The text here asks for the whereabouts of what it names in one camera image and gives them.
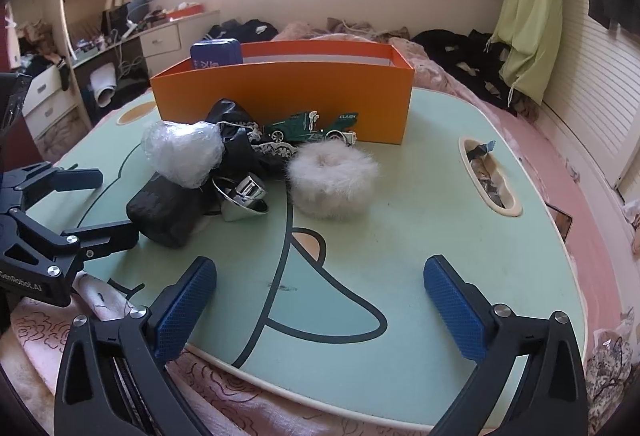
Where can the dark phone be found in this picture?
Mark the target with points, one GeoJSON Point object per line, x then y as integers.
{"type": "Point", "coordinates": [561, 221]}

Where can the green toy vintage car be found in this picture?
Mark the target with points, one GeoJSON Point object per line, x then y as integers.
{"type": "Point", "coordinates": [300, 126]}

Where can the pink crumpled quilt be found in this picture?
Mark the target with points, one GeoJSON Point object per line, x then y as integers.
{"type": "Point", "coordinates": [430, 61]}

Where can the light green hanging curtain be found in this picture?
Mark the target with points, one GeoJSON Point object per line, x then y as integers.
{"type": "Point", "coordinates": [530, 16]}

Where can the shiny silver metal bowl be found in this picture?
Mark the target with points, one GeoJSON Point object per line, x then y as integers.
{"type": "Point", "coordinates": [240, 203]}

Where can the orange cardboard box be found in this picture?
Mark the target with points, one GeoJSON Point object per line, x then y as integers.
{"type": "Point", "coordinates": [325, 91]}

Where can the black worn pouch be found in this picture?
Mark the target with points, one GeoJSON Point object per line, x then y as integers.
{"type": "Point", "coordinates": [165, 211]}

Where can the white rolled mat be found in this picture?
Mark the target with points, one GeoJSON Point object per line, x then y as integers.
{"type": "Point", "coordinates": [102, 86]}

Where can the pink bed sheet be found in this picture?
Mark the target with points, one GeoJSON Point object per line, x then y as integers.
{"type": "Point", "coordinates": [575, 176]}

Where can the black lace trimmed cloth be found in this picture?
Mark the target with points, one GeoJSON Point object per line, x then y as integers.
{"type": "Point", "coordinates": [240, 146]}

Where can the beige crumpled cloth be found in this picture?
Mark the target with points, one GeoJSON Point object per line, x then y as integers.
{"type": "Point", "coordinates": [634, 216]}

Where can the white fluffy fur scrunchie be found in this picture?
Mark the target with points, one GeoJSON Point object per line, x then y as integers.
{"type": "Point", "coordinates": [330, 181]}

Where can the pink rose print blanket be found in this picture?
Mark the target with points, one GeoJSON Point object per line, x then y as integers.
{"type": "Point", "coordinates": [40, 341]}

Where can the crumpled foil wrappers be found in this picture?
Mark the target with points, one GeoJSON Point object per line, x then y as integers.
{"type": "Point", "coordinates": [482, 166]}

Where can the clear plastic wrap ball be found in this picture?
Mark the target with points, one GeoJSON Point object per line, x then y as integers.
{"type": "Point", "coordinates": [180, 151]}

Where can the black floral print cloth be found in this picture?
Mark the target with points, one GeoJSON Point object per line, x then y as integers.
{"type": "Point", "coordinates": [605, 366]}

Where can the black striped clothes pile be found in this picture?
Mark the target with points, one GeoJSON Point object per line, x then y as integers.
{"type": "Point", "coordinates": [250, 29]}

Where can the white drawer cabinet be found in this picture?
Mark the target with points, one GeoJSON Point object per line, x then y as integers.
{"type": "Point", "coordinates": [160, 41]}

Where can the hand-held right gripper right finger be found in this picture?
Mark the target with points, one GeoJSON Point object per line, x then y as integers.
{"type": "Point", "coordinates": [455, 311]}

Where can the blue tin case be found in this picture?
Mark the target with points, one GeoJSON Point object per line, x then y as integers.
{"type": "Point", "coordinates": [215, 54]}

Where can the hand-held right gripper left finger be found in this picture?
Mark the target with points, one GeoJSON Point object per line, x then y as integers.
{"type": "Point", "coordinates": [185, 311]}

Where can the orange storage bin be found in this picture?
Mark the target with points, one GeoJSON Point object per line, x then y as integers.
{"type": "Point", "coordinates": [187, 11]}

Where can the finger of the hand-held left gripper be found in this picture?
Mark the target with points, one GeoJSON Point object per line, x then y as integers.
{"type": "Point", "coordinates": [75, 178]}
{"type": "Point", "coordinates": [105, 236]}

